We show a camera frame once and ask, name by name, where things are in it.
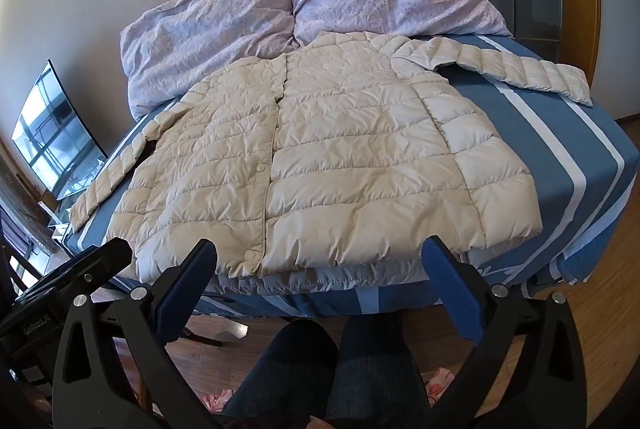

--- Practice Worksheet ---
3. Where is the flat screen television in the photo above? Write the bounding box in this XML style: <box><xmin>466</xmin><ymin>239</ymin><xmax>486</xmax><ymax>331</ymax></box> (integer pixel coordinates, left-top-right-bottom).
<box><xmin>11</xmin><ymin>59</ymin><xmax>109</xmax><ymax>202</ymax></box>

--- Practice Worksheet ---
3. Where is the cream quilted puffer jacket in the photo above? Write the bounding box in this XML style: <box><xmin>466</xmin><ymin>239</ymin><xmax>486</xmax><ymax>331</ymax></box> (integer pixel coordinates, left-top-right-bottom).
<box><xmin>68</xmin><ymin>32</ymin><xmax>594</xmax><ymax>285</ymax></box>

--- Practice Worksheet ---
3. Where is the blue striped bed sheet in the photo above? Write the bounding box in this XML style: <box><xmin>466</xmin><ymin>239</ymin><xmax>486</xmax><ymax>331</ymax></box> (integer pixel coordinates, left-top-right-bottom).
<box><xmin>60</xmin><ymin>34</ymin><xmax>636</xmax><ymax>317</ymax></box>

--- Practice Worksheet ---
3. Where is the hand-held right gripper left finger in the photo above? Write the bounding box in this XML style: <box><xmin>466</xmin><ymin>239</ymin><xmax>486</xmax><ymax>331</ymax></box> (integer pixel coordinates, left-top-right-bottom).
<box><xmin>52</xmin><ymin>238</ymin><xmax>226</xmax><ymax>429</ymax></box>

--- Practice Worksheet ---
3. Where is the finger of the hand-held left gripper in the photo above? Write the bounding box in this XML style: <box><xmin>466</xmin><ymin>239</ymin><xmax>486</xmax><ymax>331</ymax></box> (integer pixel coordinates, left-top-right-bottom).
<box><xmin>70</xmin><ymin>238</ymin><xmax>132</xmax><ymax>284</ymax></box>

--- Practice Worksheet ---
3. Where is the person's left leg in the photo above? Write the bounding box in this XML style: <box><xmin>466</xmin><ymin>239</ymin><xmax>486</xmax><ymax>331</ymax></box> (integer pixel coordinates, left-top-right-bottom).
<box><xmin>222</xmin><ymin>319</ymin><xmax>342</xmax><ymax>429</ymax></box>

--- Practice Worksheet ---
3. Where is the dark wooden chair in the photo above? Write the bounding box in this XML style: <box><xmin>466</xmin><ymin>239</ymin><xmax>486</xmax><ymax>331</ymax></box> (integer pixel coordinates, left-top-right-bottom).
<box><xmin>0</xmin><ymin>204</ymin><xmax>32</xmax><ymax>302</ymax></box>

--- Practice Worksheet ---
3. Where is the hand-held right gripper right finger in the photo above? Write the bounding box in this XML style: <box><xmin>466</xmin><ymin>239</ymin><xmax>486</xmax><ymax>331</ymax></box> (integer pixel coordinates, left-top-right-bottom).
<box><xmin>421</xmin><ymin>235</ymin><xmax>588</xmax><ymax>429</ymax></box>

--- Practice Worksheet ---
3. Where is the pink slipper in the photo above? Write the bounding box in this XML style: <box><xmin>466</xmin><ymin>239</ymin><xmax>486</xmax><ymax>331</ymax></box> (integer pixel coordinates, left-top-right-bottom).
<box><xmin>424</xmin><ymin>365</ymin><xmax>454</xmax><ymax>399</ymax></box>
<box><xmin>199</xmin><ymin>388</ymin><xmax>234</xmax><ymax>411</ymax></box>

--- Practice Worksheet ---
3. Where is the person's leg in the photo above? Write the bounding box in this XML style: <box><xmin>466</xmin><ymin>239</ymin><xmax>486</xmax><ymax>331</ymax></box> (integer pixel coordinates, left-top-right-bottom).
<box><xmin>325</xmin><ymin>315</ymin><xmax>432</xmax><ymax>429</ymax></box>
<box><xmin>222</xmin><ymin>319</ymin><xmax>342</xmax><ymax>429</ymax></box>

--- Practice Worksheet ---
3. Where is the person's right leg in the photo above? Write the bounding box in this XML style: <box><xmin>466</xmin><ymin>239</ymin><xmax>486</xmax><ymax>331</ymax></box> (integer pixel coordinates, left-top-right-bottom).
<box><xmin>325</xmin><ymin>315</ymin><xmax>432</xmax><ymax>429</ymax></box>

